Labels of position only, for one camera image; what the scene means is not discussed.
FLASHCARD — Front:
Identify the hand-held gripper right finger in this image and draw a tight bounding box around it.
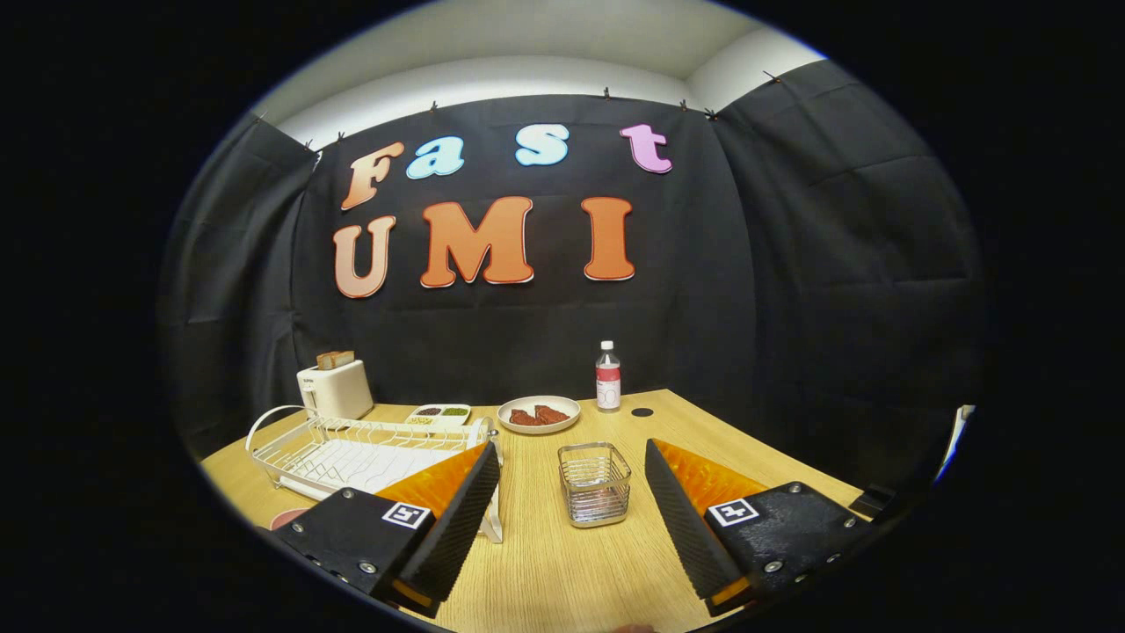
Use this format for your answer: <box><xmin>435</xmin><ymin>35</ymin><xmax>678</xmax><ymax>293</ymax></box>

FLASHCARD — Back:
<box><xmin>644</xmin><ymin>438</ymin><xmax>880</xmax><ymax>616</ymax></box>

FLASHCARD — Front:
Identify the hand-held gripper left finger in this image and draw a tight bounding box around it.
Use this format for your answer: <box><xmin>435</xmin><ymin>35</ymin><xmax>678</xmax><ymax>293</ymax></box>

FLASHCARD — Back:
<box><xmin>272</xmin><ymin>440</ymin><xmax>502</xmax><ymax>619</ymax></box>

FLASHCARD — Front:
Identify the metal wire basket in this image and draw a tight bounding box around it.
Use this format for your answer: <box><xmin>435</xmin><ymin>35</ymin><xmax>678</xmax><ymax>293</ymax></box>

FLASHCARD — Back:
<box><xmin>558</xmin><ymin>441</ymin><xmax>633</xmax><ymax>528</ymax></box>

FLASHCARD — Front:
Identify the white wire dish rack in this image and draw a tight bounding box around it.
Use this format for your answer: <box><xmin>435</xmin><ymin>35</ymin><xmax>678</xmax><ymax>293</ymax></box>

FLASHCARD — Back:
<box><xmin>245</xmin><ymin>404</ymin><xmax>506</xmax><ymax>544</ymax></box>

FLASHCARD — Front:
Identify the white divided condiment dish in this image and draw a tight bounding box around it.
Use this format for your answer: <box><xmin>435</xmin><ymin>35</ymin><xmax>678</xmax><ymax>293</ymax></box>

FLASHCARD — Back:
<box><xmin>405</xmin><ymin>404</ymin><xmax>472</xmax><ymax>428</ymax></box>

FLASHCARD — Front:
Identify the beige round plate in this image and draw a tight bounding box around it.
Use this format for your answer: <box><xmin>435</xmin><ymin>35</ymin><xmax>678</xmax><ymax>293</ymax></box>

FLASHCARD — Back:
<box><xmin>497</xmin><ymin>395</ymin><xmax>582</xmax><ymax>435</ymax></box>

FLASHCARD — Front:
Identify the red label plastic bottle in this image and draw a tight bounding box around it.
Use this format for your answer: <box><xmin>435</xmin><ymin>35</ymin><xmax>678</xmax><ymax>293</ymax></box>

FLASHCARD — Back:
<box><xmin>595</xmin><ymin>340</ymin><xmax>622</xmax><ymax>413</ymax></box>

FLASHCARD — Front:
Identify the white toaster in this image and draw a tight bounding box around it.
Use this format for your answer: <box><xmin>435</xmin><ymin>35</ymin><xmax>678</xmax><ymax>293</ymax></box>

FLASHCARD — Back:
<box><xmin>296</xmin><ymin>360</ymin><xmax>374</xmax><ymax>420</ymax></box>

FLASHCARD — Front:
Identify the black backdrop cloth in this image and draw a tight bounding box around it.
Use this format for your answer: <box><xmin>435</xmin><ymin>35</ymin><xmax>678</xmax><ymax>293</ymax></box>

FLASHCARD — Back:
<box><xmin>158</xmin><ymin>57</ymin><xmax>985</xmax><ymax>493</ymax></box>

